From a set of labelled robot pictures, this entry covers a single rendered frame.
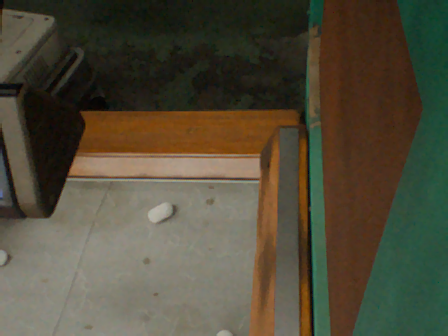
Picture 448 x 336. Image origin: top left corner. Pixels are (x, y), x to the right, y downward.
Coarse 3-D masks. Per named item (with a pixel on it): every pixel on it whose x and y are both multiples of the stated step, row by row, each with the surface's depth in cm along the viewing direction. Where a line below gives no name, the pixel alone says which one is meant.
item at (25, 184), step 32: (0, 96) 25; (32, 96) 26; (0, 128) 26; (32, 128) 26; (64, 128) 29; (0, 160) 26; (32, 160) 26; (64, 160) 29; (0, 192) 27; (32, 192) 27
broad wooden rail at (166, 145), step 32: (96, 128) 72; (128, 128) 71; (160, 128) 70; (192, 128) 70; (224, 128) 69; (256, 128) 68; (96, 160) 69; (128, 160) 68; (160, 160) 67; (192, 160) 67; (224, 160) 66; (256, 160) 65
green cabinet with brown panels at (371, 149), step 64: (320, 0) 53; (384, 0) 18; (320, 64) 56; (384, 64) 17; (320, 128) 53; (384, 128) 17; (320, 192) 47; (384, 192) 17; (320, 256) 43; (384, 256) 10; (320, 320) 40; (384, 320) 10
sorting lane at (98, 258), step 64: (64, 192) 68; (128, 192) 67; (192, 192) 66; (256, 192) 65; (64, 256) 62; (128, 256) 61; (192, 256) 60; (0, 320) 57; (64, 320) 56; (128, 320) 55; (192, 320) 55
